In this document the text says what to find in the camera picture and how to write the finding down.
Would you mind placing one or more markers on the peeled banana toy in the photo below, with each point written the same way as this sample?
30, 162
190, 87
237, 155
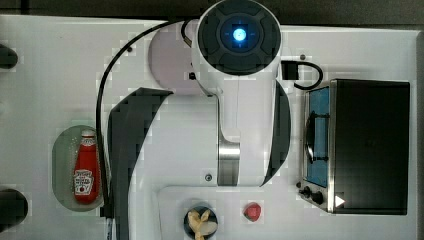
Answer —
200, 224

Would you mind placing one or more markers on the red ketchup bottle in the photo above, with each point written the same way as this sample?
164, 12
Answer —
86, 174

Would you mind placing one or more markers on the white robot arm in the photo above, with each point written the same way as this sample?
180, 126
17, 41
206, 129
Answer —
236, 50

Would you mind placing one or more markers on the red strawberry toy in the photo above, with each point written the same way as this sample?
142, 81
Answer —
252, 211

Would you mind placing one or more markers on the black toaster oven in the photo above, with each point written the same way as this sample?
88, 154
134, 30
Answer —
356, 147

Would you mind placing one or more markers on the green oval strainer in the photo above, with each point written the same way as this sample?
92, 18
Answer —
64, 156

